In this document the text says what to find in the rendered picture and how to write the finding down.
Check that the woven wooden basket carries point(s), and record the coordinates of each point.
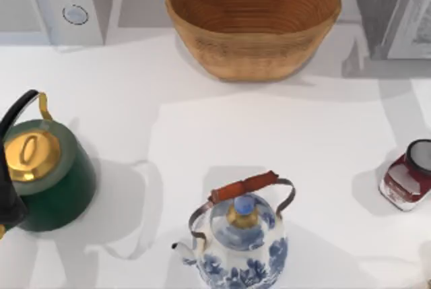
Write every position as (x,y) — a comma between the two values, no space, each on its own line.
(252,33)

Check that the blue and white teapot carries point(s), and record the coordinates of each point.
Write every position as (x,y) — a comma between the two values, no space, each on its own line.
(242,238)

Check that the green and gold kettle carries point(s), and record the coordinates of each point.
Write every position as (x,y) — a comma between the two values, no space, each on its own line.
(57,181)

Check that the round microwave knob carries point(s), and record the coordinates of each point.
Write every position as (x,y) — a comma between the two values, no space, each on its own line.
(75,14)

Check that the red and white can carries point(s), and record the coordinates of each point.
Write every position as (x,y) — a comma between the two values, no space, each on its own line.
(404,184)

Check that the pale microwave oven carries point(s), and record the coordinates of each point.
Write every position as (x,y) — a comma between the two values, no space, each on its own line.
(40,13)

